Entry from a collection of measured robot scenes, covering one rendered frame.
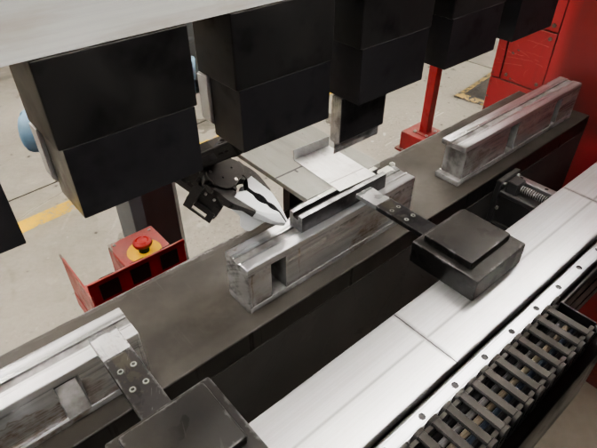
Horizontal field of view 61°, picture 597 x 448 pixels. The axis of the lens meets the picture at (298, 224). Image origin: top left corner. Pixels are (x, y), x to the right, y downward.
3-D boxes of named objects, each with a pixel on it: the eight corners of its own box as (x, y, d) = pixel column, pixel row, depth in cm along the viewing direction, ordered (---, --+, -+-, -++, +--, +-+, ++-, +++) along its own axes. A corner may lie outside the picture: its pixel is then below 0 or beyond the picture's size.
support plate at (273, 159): (289, 116, 110) (289, 113, 109) (379, 166, 94) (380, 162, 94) (218, 144, 101) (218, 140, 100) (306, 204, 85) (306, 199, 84)
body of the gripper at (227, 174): (233, 201, 87) (173, 159, 86) (253, 168, 82) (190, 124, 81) (211, 227, 82) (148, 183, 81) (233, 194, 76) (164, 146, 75)
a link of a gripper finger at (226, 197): (259, 206, 81) (214, 175, 80) (264, 200, 80) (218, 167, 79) (247, 224, 78) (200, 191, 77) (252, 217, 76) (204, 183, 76)
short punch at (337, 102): (372, 132, 86) (378, 77, 80) (381, 135, 85) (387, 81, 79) (330, 151, 81) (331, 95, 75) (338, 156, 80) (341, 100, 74)
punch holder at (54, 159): (170, 141, 65) (146, 4, 54) (206, 168, 60) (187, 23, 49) (51, 185, 57) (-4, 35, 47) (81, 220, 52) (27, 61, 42)
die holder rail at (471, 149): (548, 109, 138) (560, 76, 133) (569, 116, 135) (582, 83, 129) (434, 175, 113) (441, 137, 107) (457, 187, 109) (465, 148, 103)
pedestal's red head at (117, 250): (160, 263, 122) (146, 203, 111) (195, 301, 113) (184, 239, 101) (78, 304, 112) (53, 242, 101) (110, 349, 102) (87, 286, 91)
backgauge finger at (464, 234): (386, 187, 90) (388, 162, 87) (519, 262, 75) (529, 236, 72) (337, 213, 84) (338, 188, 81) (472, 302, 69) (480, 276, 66)
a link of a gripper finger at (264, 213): (273, 239, 84) (226, 207, 83) (289, 218, 80) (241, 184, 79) (265, 251, 82) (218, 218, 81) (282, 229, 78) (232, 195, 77)
